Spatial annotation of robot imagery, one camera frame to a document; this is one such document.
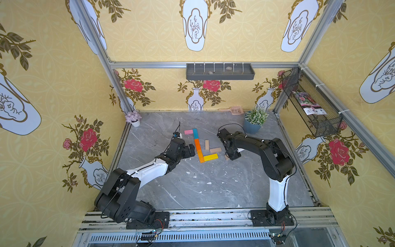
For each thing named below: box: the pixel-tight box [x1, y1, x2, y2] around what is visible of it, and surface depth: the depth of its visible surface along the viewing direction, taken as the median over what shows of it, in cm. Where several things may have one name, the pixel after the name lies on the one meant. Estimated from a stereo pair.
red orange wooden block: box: [193, 138, 202, 151], surface depth 103 cm
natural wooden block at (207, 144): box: [204, 139, 210, 151], surface depth 102 cm
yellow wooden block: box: [203, 153, 219, 162], surface depth 97 cm
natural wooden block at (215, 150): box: [209, 147, 222, 154], surface depth 100 cm
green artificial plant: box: [244, 107, 269, 127], surface depth 99 cm
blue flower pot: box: [242, 119, 262, 135], surface depth 106 cm
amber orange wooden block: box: [196, 149, 205, 164], surface depth 97 cm
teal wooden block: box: [193, 128, 200, 140], surface depth 109 cm
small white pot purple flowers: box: [124, 110, 142, 128], surface depth 108 cm
